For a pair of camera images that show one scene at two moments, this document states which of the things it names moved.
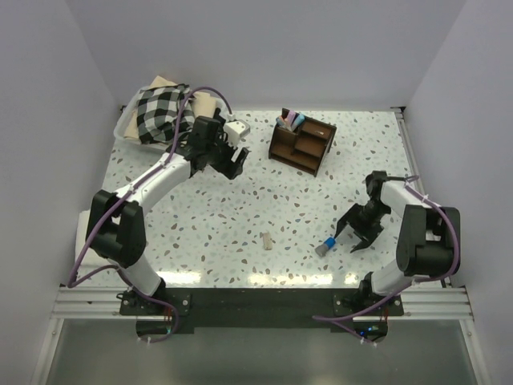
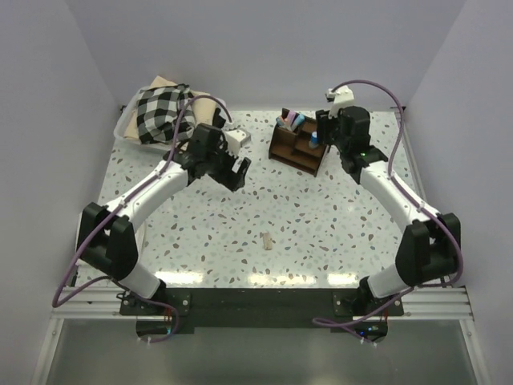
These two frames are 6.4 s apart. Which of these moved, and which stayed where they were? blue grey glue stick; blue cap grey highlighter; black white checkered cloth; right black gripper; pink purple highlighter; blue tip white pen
Moved: blue grey glue stick; right black gripper
Stayed: blue tip white pen; pink purple highlighter; blue cap grey highlighter; black white checkered cloth
